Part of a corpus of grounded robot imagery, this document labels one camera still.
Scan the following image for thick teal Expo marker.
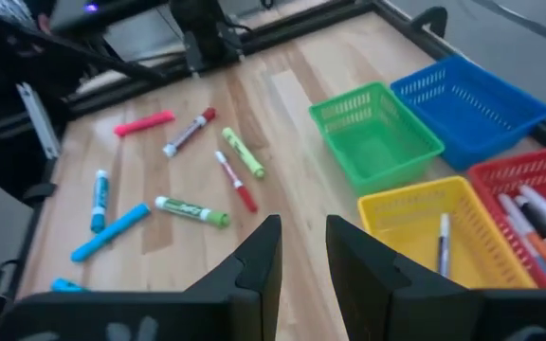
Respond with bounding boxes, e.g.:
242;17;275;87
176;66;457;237
89;169;111;235

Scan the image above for black equipment stand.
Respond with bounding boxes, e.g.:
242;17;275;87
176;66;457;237
0;82;68;203

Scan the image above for thin black capped marker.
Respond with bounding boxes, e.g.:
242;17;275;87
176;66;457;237
513;194;546;285

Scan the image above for pink highlighter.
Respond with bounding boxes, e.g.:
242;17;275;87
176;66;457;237
113;109;176;139

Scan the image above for yellow plastic basket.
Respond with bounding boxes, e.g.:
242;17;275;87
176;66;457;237
356;175;539;291

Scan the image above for silver metal bar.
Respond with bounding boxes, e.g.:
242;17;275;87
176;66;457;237
15;81;63;161

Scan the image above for green plastic basket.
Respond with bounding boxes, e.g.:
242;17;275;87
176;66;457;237
308;81;446;197

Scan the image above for person's hand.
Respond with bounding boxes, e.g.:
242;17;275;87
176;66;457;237
35;12;53;35

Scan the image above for thick red Expo marker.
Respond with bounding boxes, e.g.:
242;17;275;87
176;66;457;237
162;106;218;159

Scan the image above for thin purple Expo marker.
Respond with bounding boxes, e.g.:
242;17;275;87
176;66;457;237
437;212;453;279

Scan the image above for blue plastic basket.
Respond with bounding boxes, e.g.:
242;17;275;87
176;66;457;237
390;55;546;172

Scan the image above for thick light green Expo marker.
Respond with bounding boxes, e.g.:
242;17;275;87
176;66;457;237
154;195;231;229

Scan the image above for light blue highlighter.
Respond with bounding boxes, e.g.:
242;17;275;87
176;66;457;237
50;278;87;294
69;202;153;263

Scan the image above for black diagonal beam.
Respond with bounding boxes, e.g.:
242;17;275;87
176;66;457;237
0;11;163;82

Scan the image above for light green Sharpie highlighter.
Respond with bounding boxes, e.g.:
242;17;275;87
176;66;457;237
221;126;266;180

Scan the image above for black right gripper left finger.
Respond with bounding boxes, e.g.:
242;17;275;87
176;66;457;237
185;213;283;341

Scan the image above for open laptop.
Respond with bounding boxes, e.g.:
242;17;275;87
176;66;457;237
48;0;160;30

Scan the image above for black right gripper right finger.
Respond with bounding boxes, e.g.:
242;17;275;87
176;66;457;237
325;215;482;341

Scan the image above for red plastic basket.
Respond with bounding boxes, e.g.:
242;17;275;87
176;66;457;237
466;141;546;291

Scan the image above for thin red capped marker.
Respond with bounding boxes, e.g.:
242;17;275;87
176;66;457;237
213;150;260;214

